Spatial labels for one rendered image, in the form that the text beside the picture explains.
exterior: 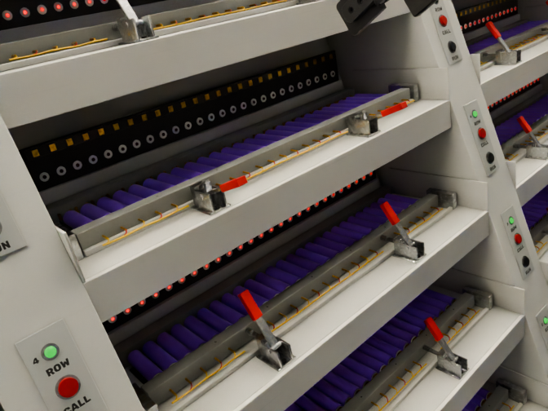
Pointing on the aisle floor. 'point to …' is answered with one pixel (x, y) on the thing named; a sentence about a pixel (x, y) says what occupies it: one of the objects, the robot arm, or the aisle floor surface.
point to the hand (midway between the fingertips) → (385, 6)
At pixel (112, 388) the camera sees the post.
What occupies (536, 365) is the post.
